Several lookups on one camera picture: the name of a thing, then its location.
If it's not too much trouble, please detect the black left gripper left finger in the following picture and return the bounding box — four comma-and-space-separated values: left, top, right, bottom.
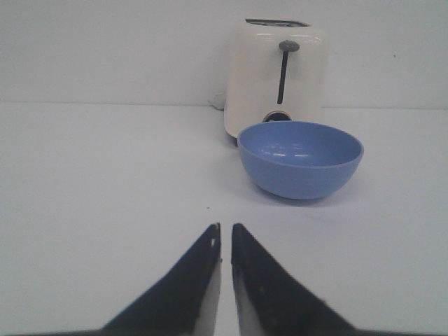
103, 223, 221, 333

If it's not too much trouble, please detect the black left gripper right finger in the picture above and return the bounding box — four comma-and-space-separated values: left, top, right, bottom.
230, 223, 354, 333

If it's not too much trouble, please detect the blue plastic bowl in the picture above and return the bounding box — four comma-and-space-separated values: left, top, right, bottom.
237, 121, 364, 200

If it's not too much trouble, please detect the white two-slot toaster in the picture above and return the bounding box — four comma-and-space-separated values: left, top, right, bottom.
212, 18, 329, 146

